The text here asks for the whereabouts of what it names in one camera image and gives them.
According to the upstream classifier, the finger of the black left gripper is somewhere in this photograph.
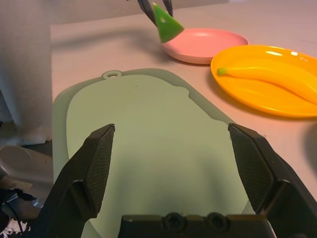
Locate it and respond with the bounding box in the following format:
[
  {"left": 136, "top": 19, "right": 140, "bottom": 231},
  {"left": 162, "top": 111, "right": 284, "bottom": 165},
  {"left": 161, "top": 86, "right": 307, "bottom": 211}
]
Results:
[
  {"left": 137, "top": 0, "right": 157, "bottom": 26},
  {"left": 161, "top": 0, "right": 174, "bottom": 14}
]

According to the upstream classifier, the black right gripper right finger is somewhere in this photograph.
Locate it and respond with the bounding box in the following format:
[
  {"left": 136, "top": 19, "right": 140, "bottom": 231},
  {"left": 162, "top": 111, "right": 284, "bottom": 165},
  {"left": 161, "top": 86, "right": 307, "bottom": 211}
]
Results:
[{"left": 227, "top": 122, "right": 317, "bottom": 238}]

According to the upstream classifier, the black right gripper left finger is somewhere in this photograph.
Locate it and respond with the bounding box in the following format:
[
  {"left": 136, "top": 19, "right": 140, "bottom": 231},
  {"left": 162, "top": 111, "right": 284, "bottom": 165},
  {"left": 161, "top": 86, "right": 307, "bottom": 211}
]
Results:
[{"left": 32, "top": 123, "right": 116, "bottom": 238}]

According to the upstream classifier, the watermelon slice toy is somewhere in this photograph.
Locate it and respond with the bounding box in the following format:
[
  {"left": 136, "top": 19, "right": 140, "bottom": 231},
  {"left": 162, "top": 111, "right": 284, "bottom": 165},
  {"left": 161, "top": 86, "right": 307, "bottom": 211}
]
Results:
[{"left": 152, "top": 2, "right": 184, "bottom": 44}]

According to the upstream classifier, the yellow banana toy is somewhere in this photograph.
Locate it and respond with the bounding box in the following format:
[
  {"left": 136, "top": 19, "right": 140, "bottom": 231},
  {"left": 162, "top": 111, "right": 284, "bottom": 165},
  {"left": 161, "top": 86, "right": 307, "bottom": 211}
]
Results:
[{"left": 216, "top": 66, "right": 317, "bottom": 105}]

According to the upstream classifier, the pink plate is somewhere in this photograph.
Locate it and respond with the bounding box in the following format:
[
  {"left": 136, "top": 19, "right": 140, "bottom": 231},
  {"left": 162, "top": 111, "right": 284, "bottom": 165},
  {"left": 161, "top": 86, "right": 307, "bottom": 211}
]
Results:
[{"left": 162, "top": 27, "right": 249, "bottom": 64}]

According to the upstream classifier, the grey right robot leg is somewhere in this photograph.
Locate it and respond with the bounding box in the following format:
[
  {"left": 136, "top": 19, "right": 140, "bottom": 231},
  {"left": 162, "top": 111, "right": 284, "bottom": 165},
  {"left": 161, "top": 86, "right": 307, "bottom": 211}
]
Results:
[{"left": 0, "top": 146, "right": 54, "bottom": 194}]

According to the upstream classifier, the yellow plate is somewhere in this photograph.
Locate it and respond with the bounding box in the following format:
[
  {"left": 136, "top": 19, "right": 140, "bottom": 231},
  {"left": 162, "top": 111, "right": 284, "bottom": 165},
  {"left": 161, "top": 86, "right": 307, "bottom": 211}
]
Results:
[{"left": 210, "top": 44, "right": 317, "bottom": 118}]

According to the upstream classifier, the green cutting mat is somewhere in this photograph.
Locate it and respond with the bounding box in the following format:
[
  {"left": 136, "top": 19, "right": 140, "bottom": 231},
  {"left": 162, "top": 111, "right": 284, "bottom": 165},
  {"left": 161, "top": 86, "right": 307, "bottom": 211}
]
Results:
[{"left": 53, "top": 68, "right": 275, "bottom": 238}]

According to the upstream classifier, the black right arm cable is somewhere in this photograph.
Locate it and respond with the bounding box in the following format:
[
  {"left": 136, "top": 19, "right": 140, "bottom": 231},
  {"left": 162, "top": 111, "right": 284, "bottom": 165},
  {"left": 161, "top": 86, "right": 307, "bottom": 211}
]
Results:
[{"left": 0, "top": 187, "right": 34, "bottom": 238}]

